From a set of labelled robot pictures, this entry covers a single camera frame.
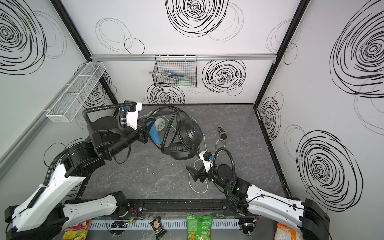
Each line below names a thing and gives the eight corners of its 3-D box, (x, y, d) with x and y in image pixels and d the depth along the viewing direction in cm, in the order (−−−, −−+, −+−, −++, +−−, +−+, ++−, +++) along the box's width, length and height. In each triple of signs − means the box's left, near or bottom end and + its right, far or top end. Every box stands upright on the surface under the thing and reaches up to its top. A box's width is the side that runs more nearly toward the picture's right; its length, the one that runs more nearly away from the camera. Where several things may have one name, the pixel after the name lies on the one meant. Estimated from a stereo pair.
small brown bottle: (222, 140, 101) (222, 137, 99) (216, 127, 108) (217, 125, 106) (227, 138, 102) (228, 136, 100) (221, 126, 109) (221, 124, 106)
